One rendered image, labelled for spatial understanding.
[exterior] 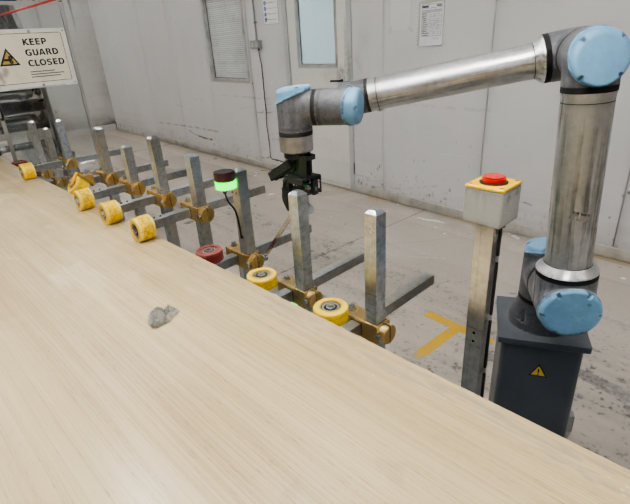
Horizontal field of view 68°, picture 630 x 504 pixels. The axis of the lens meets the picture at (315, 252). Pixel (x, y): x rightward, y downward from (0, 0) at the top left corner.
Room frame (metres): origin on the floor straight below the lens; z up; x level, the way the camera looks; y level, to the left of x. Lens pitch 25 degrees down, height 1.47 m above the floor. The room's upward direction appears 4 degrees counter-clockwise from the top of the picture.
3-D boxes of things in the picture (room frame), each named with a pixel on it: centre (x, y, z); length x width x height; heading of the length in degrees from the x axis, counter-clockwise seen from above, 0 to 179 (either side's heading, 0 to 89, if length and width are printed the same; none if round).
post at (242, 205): (1.32, 0.21, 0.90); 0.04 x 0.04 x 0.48; 43
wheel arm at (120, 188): (1.93, 0.71, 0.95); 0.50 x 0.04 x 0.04; 133
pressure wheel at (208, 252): (1.27, 0.32, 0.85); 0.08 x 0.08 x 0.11
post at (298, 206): (1.14, 0.04, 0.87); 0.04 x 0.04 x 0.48; 43
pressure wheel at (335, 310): (0.91, -0.03, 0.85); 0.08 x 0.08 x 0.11
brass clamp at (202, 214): (1.52, 0.39, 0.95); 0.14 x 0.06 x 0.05; 43
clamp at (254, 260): (1.34, 0.22, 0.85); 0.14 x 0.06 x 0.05; 43
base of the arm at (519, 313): (1.25, -0.71, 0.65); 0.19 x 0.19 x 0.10
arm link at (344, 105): (1.24, -0.08, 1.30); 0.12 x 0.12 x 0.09; 76
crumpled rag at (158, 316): (0.92, 0.36, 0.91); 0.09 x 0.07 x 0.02; 167
